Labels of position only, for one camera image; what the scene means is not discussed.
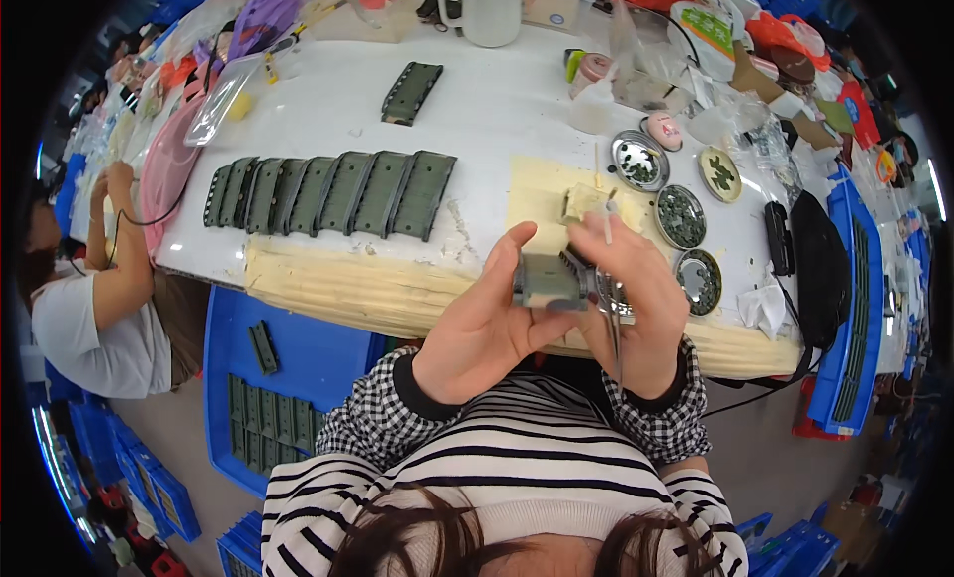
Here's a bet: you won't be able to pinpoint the person's right hand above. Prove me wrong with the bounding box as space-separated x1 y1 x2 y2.
566 212 691 401

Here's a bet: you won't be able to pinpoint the person's left hand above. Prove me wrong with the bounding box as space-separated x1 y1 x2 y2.
412 221 591 407

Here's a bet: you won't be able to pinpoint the green model hull piece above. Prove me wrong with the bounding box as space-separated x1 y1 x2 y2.
512 247 599 313

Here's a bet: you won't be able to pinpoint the metal tweezers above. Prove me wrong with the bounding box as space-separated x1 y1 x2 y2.
604 274 626 392

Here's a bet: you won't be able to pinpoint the small cream foam block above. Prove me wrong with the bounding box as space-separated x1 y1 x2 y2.
558 182 620 227

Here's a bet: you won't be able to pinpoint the cream paper work pad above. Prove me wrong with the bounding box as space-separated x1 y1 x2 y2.
506 155 658 259

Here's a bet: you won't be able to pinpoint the pink oval case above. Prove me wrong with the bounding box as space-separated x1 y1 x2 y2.
642 112 685 153

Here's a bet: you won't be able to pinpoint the cream round dish green piece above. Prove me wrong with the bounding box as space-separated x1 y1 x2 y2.
698 145 745 204

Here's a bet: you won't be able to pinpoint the crumpled white tissue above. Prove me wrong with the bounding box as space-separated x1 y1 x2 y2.
737 282 788 341

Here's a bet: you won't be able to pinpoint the black rectangular device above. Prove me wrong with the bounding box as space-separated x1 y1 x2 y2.
764 200 796 277

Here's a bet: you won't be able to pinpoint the pink lidded jar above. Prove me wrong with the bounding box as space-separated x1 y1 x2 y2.
569 52 617 101

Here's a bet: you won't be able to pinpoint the black cloth pouch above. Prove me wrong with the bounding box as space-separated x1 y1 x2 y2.
789 190 853 353

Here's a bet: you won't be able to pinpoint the person's body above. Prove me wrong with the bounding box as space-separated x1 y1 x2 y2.
261 371 750 577

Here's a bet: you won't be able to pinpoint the heap of bags and packets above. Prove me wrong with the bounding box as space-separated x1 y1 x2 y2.
596 0 921 192

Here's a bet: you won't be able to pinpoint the long blue plastic tray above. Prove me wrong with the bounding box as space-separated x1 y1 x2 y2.
806 165 886 437

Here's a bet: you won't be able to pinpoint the single green model panel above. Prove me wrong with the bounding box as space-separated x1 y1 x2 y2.
380 61 445 128
248 320 281 377

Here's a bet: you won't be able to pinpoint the white mug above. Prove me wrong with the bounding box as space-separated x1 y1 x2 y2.
437 0 526 49

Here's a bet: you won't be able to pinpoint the cream tape table edging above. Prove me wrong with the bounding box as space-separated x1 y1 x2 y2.
243 234 803 379

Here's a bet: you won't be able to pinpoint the row of green model panels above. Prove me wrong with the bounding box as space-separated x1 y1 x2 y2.
202 150 459 243
226 373 326 477

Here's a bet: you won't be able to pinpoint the blue plastic crate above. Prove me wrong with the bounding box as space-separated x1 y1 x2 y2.
202 284 389 500

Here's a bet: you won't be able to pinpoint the stack of blue crates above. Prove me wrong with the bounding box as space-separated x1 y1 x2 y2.
736 510 842 577
66 397 203 545
215 510 264 577

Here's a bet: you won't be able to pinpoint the purple plastic bag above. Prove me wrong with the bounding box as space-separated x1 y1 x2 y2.
226 0 304 61

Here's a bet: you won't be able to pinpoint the pink plastic tray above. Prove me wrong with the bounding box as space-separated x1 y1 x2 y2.
139 91 207 259

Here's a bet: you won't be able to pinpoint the black cable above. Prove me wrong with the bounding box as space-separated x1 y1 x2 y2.
699 344 815 419

